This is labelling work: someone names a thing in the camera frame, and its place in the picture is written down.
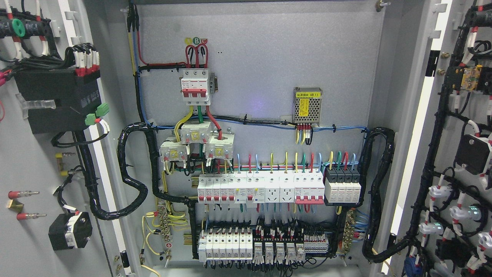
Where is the grey cabinet door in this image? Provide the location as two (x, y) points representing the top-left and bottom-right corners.
(371, 0), (491, 277)
(1, 0), (136, 277)

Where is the grey cabinet body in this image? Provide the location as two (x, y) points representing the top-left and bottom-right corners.
(83, 0), (427, 277)

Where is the white current transformers cluster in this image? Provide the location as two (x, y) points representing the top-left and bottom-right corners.
(159, 121), (234, 162)

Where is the metal mesh power supply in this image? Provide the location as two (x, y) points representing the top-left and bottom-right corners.
(292, 87), (322, 124)

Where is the red three pole main breaker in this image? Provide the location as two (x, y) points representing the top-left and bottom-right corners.
(180, 68), (218, 106)

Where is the white socket breaker row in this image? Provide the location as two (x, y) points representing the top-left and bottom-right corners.
(197, 171), (325, 205)

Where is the black white surge protector block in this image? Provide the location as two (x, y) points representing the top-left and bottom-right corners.
(324, 168), (362, 207)

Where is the lower relay terminal row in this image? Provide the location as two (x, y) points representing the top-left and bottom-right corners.
(198, 226), (330, 269)

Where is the black digital power meter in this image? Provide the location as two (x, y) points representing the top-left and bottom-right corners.
(15, 68), (109, 134)

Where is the black left cable harness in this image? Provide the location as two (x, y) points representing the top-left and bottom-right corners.
(77, 122), (198, 221)

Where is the black cable harness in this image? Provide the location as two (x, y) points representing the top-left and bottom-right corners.
(357, 127), (397, 264)
(77, 122), (198, 221)

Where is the black right cable harness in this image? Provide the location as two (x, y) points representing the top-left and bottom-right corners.
(357, 127), (397, 264)

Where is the white rotary selector switch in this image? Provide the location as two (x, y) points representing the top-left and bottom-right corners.
(48, 212), (93, 251)

